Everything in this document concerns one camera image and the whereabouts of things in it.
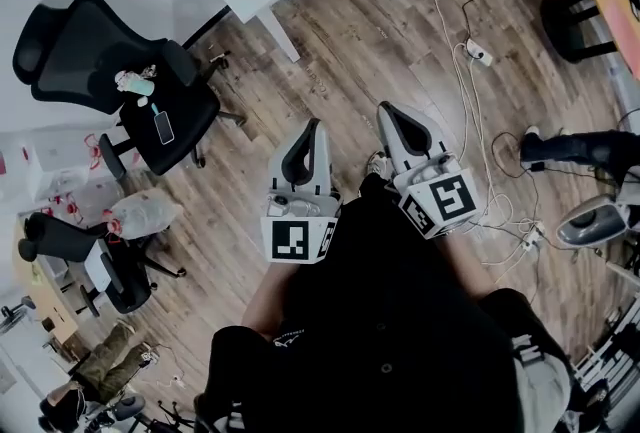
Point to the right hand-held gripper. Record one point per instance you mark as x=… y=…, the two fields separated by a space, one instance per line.
x=440 y=201

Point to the white flat carton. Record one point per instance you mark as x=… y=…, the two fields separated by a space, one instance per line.
x=97 y=268

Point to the person's right forearm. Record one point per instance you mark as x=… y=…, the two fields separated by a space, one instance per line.
x=470 y=268

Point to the black stool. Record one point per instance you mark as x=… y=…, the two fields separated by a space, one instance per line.
x=565 y=28

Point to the black smartphone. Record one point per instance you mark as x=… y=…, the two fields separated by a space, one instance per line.
x=164 y=128

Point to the person's left forearm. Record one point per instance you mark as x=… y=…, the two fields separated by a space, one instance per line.
x=267 y=296

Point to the round orange table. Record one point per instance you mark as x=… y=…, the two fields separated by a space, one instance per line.
x=612 y=1

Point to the black armchair with castors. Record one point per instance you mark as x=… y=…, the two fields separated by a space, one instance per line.
x=65 y=238

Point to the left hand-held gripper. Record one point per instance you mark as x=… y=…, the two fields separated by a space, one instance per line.
x=300 y=208

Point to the small teal gadget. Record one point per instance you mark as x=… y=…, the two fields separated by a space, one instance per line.
x=155 y=108

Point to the black mesh office chair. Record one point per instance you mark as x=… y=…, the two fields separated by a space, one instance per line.
x=85 y=46

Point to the small white earbud case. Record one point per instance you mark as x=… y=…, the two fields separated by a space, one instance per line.
x=142 y=101

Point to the person's black clothing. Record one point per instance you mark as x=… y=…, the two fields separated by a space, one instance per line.
x=380 y=321

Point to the clear plastic bag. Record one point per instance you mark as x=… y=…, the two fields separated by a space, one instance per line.
x=145 y=216

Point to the grey round appliance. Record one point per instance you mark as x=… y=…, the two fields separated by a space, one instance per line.
x=590 y=223

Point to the white storage boxes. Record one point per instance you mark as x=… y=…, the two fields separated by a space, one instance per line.
x=55 y=161

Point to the white power strip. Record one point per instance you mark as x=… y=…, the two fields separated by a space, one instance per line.
x=532 y=235
x=479 y=52

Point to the person's shoe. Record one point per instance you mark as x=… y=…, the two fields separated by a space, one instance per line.
x=377 y=164

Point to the teal and white bottle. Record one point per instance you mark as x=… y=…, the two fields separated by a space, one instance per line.
x=136 y=82

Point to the white metal rack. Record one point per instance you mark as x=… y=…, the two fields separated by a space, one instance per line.
x=612 y=361

